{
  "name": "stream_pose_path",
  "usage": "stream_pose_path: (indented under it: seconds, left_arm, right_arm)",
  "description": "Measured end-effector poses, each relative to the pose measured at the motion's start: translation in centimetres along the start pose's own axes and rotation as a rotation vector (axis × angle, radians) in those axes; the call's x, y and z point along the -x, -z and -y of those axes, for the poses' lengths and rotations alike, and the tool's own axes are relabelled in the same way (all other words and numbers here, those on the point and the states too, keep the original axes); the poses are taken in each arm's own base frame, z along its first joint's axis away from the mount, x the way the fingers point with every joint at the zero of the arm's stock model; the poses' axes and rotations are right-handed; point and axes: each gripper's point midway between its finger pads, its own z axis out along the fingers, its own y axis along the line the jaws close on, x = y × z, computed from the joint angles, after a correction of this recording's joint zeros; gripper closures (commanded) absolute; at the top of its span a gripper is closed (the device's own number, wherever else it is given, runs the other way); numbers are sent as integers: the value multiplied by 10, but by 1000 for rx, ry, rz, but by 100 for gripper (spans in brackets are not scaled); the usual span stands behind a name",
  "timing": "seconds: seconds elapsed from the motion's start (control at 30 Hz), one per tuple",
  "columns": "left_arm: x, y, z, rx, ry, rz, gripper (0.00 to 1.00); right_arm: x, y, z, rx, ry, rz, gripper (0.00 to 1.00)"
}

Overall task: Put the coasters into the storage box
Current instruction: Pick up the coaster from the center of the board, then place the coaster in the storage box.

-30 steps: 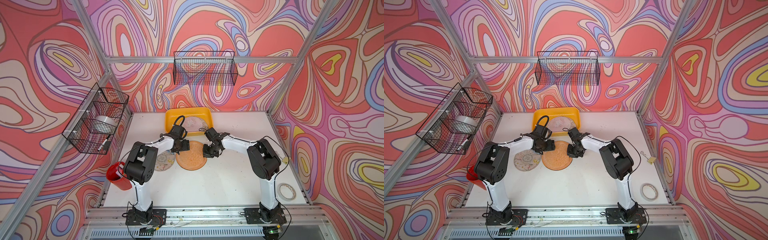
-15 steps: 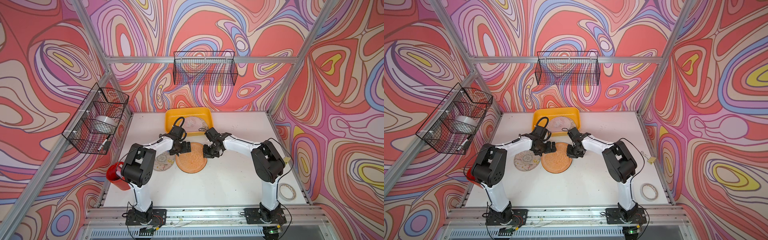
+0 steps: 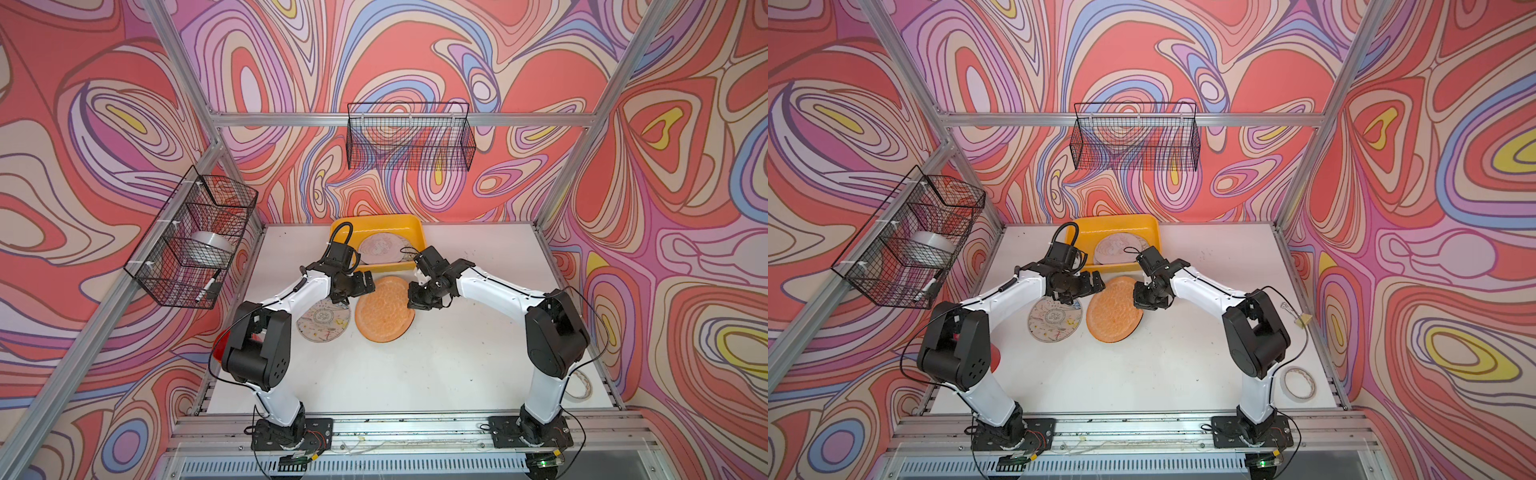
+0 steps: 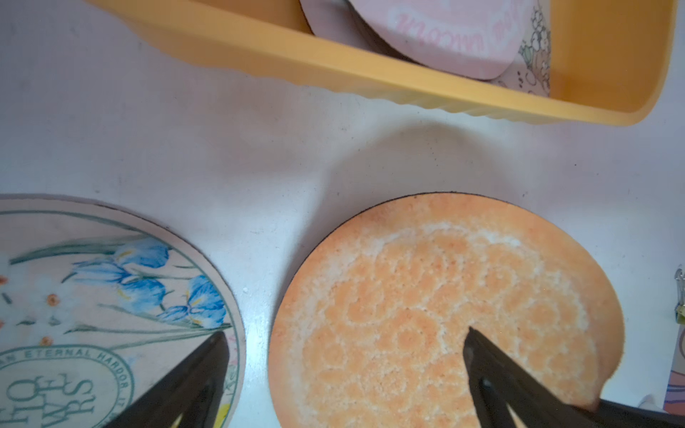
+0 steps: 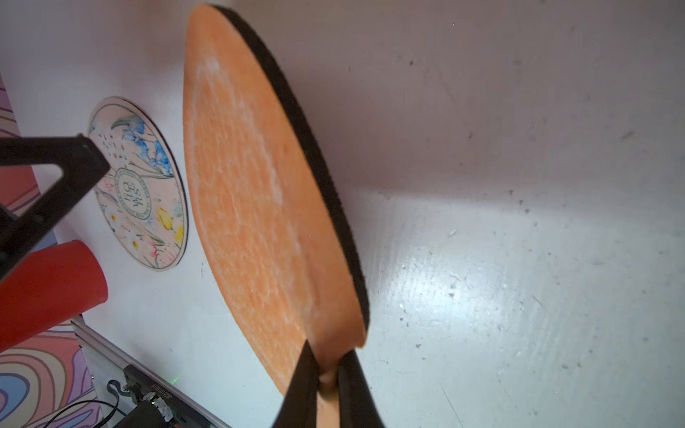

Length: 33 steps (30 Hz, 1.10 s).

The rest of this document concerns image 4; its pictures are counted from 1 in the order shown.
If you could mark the yellow plastic storage box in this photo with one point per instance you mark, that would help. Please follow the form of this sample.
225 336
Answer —
609 58

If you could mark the orange round coaster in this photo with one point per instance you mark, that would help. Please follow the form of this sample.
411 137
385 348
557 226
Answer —
371 329

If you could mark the green line-art coaster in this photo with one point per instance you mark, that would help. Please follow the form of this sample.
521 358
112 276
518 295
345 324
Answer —
530 71

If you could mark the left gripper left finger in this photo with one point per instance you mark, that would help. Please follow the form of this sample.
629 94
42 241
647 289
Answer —
189 395

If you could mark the cream blue doodle coaster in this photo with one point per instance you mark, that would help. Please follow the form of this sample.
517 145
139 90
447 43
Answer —
97 306

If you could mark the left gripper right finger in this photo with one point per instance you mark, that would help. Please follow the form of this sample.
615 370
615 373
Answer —
500 389

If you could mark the yellow binder clip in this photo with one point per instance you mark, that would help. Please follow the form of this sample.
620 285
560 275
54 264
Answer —
680 305

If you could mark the pale pink cloud coaster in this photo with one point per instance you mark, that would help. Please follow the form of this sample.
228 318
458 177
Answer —
476 39

